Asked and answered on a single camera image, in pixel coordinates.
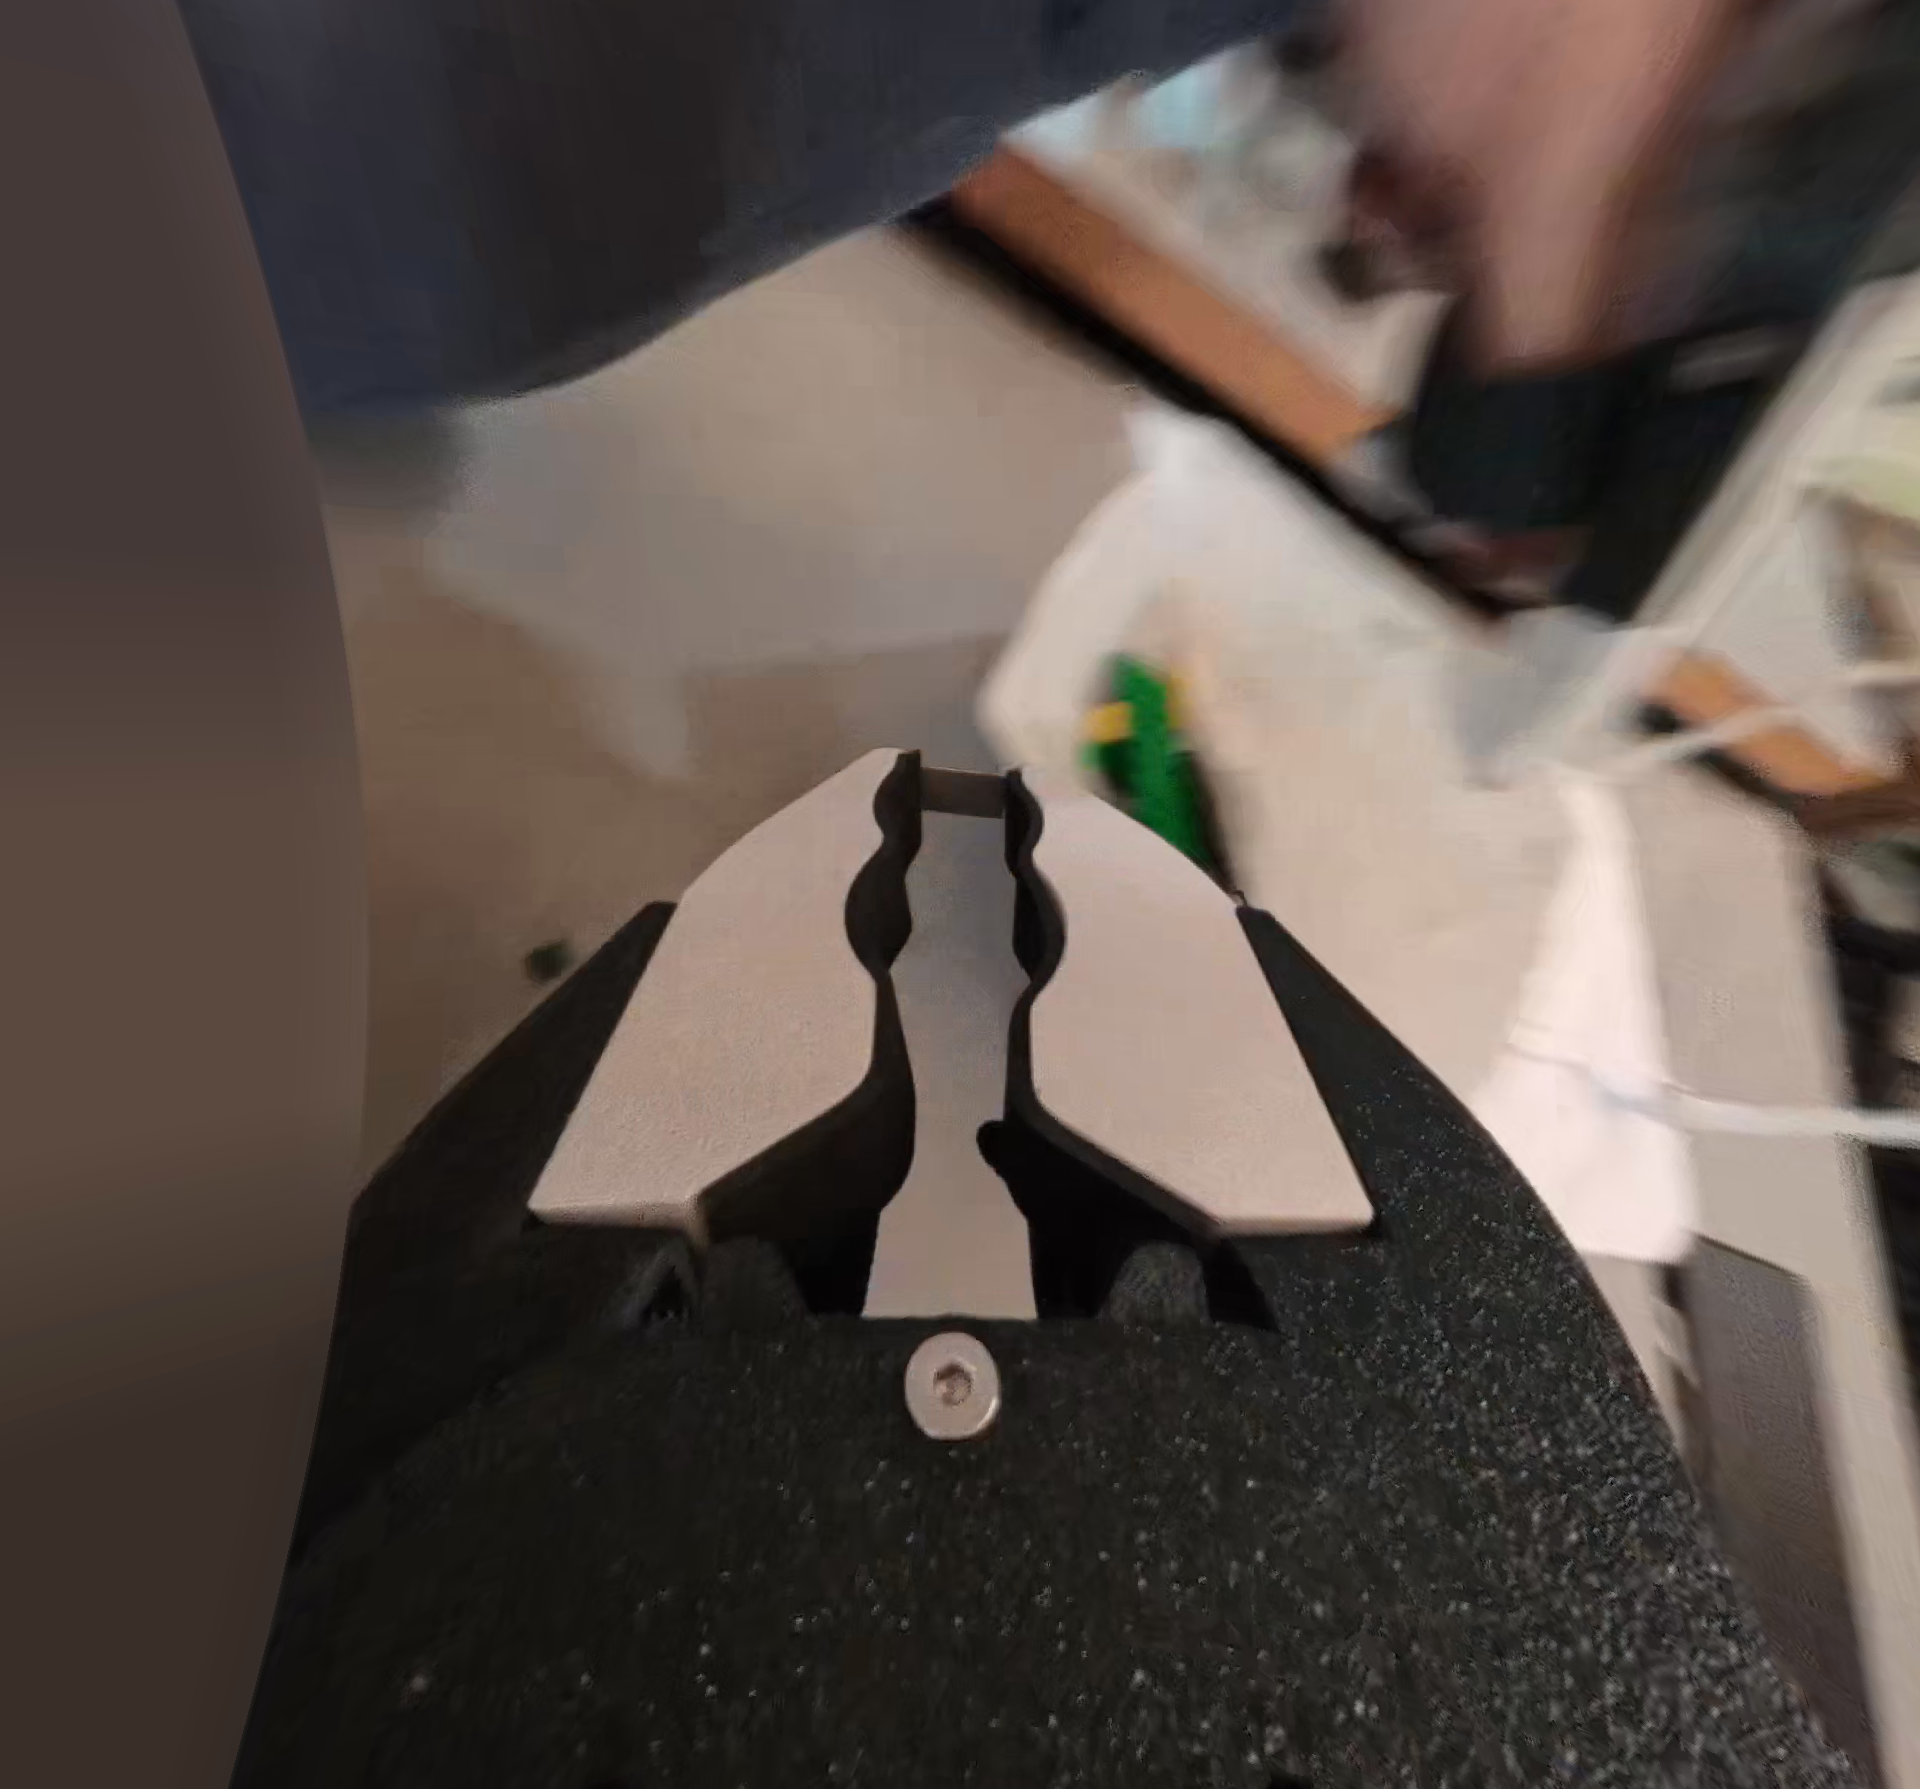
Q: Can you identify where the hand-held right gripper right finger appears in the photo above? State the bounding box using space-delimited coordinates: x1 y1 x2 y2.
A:
977 765 1375 1322

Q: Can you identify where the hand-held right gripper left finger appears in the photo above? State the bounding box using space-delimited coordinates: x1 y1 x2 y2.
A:
528 749 919 1319

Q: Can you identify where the white torn paper bag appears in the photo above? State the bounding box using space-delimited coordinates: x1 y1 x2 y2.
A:
975 416 1704 1270

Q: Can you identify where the green building brick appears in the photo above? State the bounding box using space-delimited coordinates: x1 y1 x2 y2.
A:
1080 649 1219 865

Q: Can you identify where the person's left forearm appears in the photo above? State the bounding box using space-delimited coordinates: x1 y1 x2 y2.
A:
135 0 1389 429

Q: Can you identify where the grey desk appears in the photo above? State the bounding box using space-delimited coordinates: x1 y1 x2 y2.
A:
307 221 1920 1521

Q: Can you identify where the person's left hand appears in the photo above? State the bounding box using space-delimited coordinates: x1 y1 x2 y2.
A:
1326 0 1824 373

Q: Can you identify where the wooden shelf edge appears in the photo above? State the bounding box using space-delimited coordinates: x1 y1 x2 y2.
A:
942 150 1400 474

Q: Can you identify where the white cable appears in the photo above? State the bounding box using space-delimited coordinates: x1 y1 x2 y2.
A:
1500 611 1920 809
1500 1046 1920 1149

